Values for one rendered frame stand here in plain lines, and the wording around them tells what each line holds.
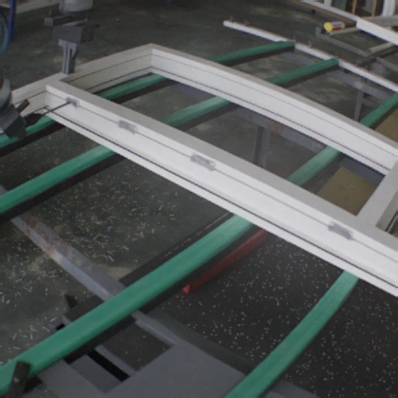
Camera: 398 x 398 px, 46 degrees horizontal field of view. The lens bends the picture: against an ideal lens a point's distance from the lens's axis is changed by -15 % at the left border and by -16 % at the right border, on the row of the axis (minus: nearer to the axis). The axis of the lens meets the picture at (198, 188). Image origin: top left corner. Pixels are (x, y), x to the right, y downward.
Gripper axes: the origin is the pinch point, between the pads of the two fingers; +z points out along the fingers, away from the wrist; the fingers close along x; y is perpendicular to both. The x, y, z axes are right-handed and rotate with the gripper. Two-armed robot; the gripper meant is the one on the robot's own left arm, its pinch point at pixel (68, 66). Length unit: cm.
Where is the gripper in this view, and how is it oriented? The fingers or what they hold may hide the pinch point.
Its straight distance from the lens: 136.7
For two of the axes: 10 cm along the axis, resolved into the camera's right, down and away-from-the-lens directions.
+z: -1.2, 8.4, 5.4
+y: 5.9, -3.7, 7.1
